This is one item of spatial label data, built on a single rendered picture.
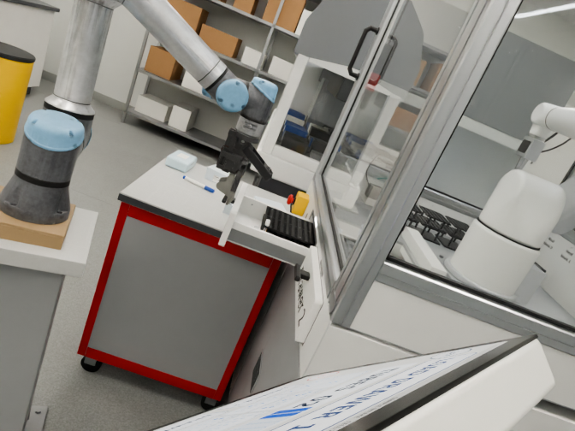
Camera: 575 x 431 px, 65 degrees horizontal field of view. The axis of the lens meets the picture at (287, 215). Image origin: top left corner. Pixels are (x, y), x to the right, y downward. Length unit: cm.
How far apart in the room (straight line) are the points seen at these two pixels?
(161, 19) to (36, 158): 40
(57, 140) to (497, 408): 97
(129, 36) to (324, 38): 401
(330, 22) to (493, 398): 184
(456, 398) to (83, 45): 109
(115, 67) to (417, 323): 536
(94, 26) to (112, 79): 473
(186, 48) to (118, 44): 483
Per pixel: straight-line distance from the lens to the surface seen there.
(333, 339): 87
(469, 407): 33
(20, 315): 126
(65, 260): 112
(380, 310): 85
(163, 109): 534
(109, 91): 596
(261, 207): 145
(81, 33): 122
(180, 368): 180
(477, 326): 92
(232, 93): 107
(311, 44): 206
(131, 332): 176
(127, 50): 585
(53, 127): 111
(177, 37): 108
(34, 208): 115
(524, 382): 43
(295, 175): 213
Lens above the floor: 134
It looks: 18 degrees down
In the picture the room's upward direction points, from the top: 23 degrees clockwise
